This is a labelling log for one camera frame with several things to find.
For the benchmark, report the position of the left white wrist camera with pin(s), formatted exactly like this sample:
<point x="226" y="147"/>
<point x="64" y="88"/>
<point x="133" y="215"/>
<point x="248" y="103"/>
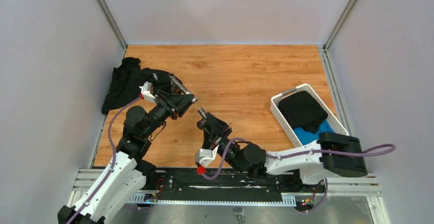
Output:
<point x="146" y="92"/>

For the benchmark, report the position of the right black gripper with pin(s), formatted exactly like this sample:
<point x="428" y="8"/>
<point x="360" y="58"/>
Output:
<point x="217" y="128"/>

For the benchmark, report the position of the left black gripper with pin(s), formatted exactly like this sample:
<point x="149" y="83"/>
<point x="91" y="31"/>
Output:
<point x="175" y="105"/>

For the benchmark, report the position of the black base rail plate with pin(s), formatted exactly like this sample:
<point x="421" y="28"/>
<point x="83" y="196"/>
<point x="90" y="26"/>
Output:
<point x="183" y="186"/>

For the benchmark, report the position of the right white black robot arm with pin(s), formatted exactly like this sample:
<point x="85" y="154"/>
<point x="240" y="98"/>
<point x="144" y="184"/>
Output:
<point x="331" y="154"/>

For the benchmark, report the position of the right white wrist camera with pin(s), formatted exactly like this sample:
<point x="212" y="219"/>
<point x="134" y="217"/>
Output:
<point x="203" y="157"/>

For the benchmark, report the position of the black cloth in basket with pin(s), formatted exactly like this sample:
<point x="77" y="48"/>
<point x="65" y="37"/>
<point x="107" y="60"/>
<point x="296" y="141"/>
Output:
<point x="302" y="110"/>

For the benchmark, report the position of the white plastic basket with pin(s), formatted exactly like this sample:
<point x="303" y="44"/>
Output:
<point x="298" y="136"/>

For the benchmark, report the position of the grey faucet with lever handle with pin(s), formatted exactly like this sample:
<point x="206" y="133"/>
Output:
<point x="177" y="86"/>

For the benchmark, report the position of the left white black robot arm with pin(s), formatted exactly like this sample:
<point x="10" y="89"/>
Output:
<point x="127" y="172"/>

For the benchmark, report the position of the grey tee pipe fitting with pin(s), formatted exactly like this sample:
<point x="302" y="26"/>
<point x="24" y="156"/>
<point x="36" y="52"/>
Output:
<point x="191" y="98"/>

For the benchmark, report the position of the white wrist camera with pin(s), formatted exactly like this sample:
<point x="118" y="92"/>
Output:
<point x="146" y="92"/>
<point x="203" y="157"/>

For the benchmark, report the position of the black cloth with white print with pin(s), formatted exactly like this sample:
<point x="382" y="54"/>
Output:
<point x="126" y="80"/>

